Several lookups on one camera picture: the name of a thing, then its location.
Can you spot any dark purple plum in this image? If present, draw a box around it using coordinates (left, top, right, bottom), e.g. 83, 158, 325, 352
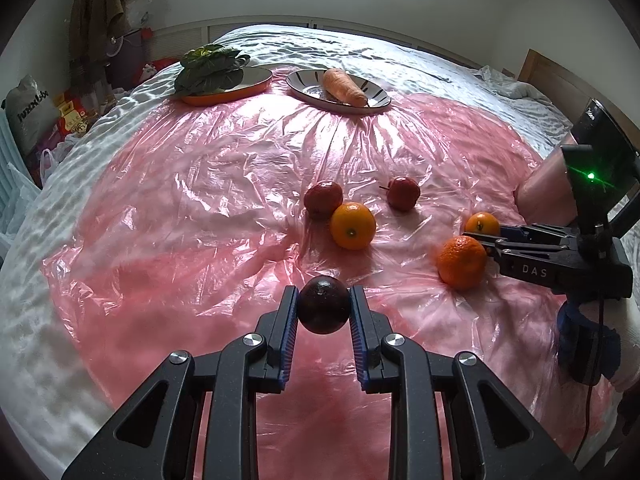
297, 276, 352, 335

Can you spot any grey printed bag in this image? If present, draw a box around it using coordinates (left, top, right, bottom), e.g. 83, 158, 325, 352
2, 75, 56, 153

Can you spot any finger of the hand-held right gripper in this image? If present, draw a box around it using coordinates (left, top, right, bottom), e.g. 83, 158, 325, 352
481, 240, 552, 262
462, 225, 581, 247

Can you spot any wooden headboard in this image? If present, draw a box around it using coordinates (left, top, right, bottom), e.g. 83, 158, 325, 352
516, 49, 601, 111

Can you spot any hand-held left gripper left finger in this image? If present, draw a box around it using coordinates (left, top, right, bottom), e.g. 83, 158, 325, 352
62, 285, 301, 480

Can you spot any red apple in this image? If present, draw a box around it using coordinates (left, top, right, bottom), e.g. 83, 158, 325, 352
304, 180, 344, 220
379, 176, 421, 212

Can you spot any white plastic bag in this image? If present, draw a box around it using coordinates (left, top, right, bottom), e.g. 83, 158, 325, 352
39, 147, 66, 183

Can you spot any white crumpled blanket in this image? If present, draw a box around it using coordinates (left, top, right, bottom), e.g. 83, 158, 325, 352
475, 65, 551, 101

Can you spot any light blue radiator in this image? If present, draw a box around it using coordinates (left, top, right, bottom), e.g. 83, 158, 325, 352
0, 110, 26, 221

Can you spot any red bag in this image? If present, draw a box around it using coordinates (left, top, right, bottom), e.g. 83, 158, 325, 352
142, 57, 181, 78

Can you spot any pink plastic sheet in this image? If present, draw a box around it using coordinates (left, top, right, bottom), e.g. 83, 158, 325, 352
40, 62, 621, 480

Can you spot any pink kettle with black handle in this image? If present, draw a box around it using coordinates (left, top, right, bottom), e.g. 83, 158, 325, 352
515, 97, 640, 241

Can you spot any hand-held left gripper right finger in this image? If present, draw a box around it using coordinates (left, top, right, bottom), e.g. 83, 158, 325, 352
349, 285, 581, 480

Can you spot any carrot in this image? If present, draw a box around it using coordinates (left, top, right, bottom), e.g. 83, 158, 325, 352
321, 68, 368, 107

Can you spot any orange plate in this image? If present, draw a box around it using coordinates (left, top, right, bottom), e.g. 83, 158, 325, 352
180, 66, 274, 107

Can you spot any yellow red carton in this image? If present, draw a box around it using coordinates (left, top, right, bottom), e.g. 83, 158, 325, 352
50, 90, 101, 136

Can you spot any brown coat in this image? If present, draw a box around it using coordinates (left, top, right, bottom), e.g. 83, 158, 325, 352
68, 0, 128, 86

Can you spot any person's right hand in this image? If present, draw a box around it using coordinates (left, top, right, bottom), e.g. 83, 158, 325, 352
556, 302, 622, 386

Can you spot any black cable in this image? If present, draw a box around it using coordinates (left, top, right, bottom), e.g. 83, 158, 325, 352
571, 227, 608, 463

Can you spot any green leafy vegetable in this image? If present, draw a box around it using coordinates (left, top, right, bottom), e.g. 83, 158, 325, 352
173, 44, 251, 97

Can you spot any orange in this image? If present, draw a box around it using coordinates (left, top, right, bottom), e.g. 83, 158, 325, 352
330, 202, 377, 251
465, 211, 501, 237
436, 235, 488, 291

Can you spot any striped white plate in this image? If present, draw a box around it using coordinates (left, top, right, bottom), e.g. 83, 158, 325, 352
286, 68, 391, 111

